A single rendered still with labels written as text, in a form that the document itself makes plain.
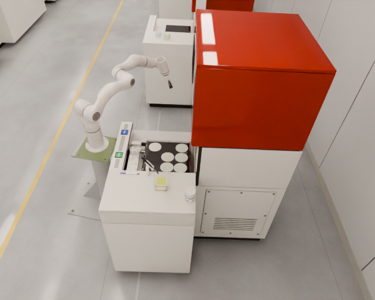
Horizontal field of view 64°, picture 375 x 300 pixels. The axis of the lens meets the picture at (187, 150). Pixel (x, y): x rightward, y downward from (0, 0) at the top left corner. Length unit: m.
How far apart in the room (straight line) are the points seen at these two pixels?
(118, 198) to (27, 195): 1.68
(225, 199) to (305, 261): 1.06
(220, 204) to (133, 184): 0.76
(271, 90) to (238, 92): 0.18
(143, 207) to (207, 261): 1.09
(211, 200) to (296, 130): 0.88
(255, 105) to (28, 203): 2.53
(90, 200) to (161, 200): 1.40
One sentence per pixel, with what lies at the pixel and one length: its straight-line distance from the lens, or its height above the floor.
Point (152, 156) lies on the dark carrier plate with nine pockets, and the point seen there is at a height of 0.90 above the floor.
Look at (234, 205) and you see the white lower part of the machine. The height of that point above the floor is 0.59.
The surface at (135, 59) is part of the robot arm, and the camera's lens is 2.48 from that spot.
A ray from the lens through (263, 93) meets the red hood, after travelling 1.78.
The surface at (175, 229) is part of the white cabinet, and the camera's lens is 2.13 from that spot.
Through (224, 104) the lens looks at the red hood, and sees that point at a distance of 1.78.
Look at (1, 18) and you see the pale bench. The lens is 6.34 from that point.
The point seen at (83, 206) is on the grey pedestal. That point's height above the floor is 0.01.
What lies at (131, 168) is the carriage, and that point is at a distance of 2.33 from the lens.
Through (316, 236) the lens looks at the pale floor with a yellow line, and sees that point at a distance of 3.30.
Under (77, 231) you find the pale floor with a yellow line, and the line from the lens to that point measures 3.14.
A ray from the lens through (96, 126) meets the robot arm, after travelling 2.45.
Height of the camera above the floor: 2.59
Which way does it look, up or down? 44 degrees down
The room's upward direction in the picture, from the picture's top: 3 degrees clockwise
